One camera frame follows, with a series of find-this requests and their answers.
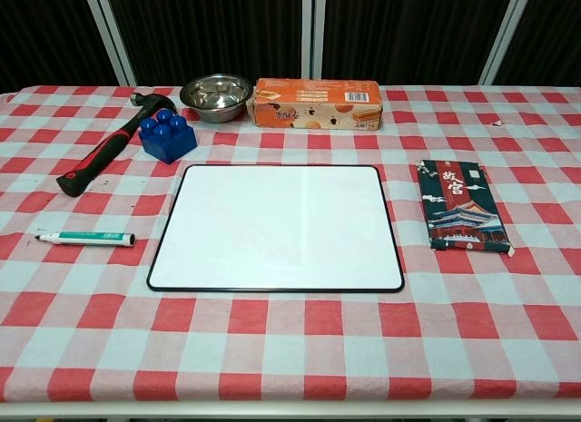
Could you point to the green white marker pen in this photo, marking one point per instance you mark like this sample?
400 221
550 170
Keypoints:
86 238

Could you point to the white board black frame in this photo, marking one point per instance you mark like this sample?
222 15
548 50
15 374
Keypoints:
277 227

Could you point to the red white checkered tablecloth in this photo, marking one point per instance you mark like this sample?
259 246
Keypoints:
290 331

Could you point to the orange cracker box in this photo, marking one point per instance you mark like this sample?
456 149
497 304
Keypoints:
313 105

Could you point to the stainless steel bowl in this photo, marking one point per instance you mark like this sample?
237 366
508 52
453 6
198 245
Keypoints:
216 97

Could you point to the blue toy building block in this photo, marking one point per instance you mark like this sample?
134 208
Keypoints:
168 138

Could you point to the dark palace print packet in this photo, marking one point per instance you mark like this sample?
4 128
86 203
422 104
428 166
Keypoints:
463 209

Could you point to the red and black claw hammer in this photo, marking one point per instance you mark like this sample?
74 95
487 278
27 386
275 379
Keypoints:
105 145

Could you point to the white metal frame post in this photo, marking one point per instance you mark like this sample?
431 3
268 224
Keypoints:
505 34
314 32
111 34

